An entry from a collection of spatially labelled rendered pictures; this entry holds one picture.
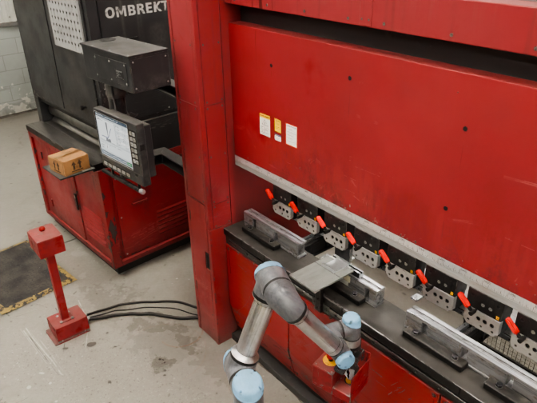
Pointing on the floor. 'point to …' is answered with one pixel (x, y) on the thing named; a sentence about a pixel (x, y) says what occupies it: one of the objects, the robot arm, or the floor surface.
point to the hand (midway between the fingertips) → (348, 378)
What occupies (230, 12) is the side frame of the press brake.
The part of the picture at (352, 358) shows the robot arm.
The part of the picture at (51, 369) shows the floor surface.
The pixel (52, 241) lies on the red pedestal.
